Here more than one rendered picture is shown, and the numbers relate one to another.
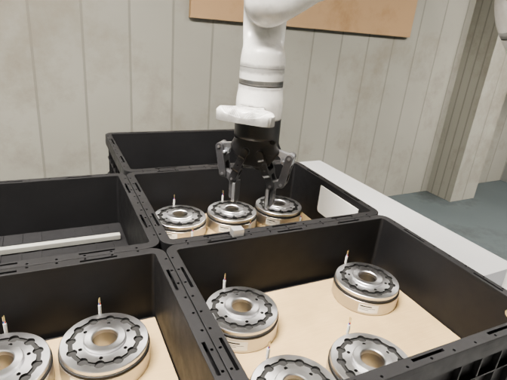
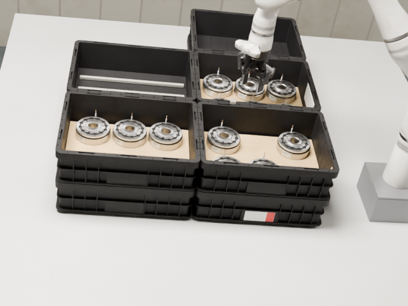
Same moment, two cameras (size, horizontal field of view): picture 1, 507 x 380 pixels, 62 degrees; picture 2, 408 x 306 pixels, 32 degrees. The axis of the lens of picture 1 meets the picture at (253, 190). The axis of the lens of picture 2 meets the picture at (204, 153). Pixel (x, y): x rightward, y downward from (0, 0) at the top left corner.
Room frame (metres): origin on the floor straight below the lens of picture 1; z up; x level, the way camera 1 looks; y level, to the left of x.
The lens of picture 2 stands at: (-1.20, -0.51, 2.18)
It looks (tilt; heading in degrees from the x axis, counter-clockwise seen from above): 39 degrees down; 19
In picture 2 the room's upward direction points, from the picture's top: 10 degrees clockwise
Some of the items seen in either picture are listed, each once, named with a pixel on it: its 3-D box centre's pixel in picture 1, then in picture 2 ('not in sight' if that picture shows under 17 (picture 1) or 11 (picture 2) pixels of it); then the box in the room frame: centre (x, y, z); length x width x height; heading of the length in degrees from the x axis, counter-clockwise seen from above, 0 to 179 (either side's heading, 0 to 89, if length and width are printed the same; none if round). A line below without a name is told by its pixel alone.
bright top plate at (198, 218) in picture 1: (179, 216); (218, 82); (0.74, 0.14, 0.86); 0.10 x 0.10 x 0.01
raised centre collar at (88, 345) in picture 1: (105, 338); (166, 131); (0.39, 0.16, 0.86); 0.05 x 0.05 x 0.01
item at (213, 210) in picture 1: (231, 211); (249, 85); (0.79, 0.04, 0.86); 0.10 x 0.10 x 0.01
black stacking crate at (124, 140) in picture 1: (196, 170); (244, 48); (1.00, 0.15, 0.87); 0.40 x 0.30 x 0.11; 118
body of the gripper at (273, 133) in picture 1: (256, 140); (257, 56); (0.67, 0.00, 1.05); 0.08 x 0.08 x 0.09
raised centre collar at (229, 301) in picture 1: (241, 306); (224, 135); (0.48, 0.00, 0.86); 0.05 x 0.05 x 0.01
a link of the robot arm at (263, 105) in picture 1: (256, 99); (257, 38); (0.66, 0.01, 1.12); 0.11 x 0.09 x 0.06; 162
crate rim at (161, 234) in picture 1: (247, 197); (254, 82); (0.73, 0.01, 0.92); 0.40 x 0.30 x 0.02; 118
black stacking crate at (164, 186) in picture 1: (245, 222); (252, 95); (0.73, 0.01, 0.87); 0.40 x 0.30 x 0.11; 118
